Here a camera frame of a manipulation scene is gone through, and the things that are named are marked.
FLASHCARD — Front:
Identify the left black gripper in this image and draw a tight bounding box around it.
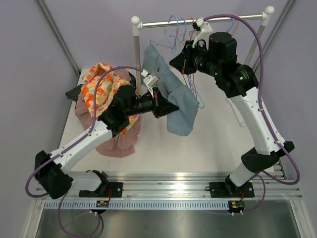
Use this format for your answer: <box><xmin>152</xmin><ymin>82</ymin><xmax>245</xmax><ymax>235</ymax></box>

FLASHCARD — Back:
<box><xmin>125</xmin><ymin>87</ymin><xmax>178</xmax><ymax>119</ymax></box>

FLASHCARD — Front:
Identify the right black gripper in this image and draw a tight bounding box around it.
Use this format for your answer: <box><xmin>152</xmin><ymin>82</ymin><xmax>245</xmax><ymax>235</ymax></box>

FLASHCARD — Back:
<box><xmin>170</xmin><ymin>40</ymin><xmax>221</xmax><ymax>79</ymax></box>

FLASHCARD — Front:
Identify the light blue denim skirt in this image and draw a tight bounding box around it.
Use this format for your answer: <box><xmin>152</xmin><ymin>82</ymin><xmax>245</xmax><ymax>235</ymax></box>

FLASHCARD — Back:
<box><xmin>142</xmin><ymin>44</ymin><xmax>199</xmax><ymax>136</ymax></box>

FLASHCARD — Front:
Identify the pink pleated skirt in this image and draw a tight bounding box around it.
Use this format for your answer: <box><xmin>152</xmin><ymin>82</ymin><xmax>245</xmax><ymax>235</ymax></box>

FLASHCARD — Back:
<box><xmin>74</xmin><ymin>69</ymin><xmax>142</xmax><ymax>159</ymax></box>

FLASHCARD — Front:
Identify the orange floral skirt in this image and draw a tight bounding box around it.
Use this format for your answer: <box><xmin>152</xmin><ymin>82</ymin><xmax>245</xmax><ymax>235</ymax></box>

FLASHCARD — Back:
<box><xmin>75</xmin><ymin>62</ymin><xmax>132</xmax><ymax>130</ymax></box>

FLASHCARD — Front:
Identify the dark grey dotted skirt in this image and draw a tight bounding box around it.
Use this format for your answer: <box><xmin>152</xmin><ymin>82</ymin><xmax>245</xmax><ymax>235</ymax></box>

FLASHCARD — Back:
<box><xmin>65</xmin><ymin>84</ymin><xmax>83</xmax><ymax>102</ymax></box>

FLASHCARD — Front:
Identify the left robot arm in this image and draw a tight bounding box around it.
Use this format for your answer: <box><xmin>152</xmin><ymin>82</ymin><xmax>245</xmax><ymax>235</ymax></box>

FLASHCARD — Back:
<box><xmin>34</xmin><ymin>85</ymin><xmax>179</xmax><ymax>199</ymax></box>

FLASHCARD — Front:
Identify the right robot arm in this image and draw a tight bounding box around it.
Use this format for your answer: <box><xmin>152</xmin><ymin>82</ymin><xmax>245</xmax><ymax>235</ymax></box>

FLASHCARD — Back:
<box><xmin>169</xmin><ymin>32</ymin><xmax>295</xmax><ymax>196</ymax></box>

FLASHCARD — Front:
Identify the white and silver clothes rack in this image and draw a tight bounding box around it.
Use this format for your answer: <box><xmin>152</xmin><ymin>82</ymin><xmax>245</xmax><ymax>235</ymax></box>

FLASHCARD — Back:
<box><xmin>131</xmin><ymin>6</ymin><xmax>274</xmax><ymax>130</ymax></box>

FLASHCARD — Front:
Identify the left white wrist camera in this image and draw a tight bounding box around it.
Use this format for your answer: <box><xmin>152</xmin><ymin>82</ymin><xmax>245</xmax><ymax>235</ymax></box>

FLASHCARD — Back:
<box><xmin>141</xmin><ymin>69</ymin><xmax>159</xmax><ymax>97</ymax></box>

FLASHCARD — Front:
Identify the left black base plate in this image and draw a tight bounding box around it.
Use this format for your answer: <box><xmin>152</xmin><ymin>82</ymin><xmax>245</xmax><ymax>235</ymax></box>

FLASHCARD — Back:
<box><xmin>79</xmin><ymin>181</ymin><xmax>123</xmax><ymax>198</ymax></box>

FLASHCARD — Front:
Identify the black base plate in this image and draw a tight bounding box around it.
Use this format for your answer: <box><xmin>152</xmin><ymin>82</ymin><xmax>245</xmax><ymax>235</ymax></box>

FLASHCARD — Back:
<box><xmin>205</xmin><ymin>182</ymin><xmax>255</xmax><ymax>198</ymax></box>
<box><xmin>79</xmin><ymin>181</ymin><xmax>123</xmax><ymax>198</ymax></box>

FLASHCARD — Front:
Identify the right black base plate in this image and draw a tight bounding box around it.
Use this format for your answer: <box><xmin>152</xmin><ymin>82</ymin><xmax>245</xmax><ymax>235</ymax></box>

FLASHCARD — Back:
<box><xmin>205</xmin><ymin>182</ymin><xmax>255</xmax><ymax>198</ymax></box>

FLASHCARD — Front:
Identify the white slotted cable duct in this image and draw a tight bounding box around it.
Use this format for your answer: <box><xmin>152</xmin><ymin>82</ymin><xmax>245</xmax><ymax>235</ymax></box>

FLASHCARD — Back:
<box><xmin>44</xmin><ymin>200</ymin><xmax>229</xmax><ymax>210</ymax></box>

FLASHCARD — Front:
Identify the aluminium mounting rail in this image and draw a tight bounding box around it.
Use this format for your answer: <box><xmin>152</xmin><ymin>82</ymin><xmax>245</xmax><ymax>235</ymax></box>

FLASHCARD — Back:
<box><xmin>33</xmin><ymin>171</ymin><xmax>303</xmax><ymax>199</ymax></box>

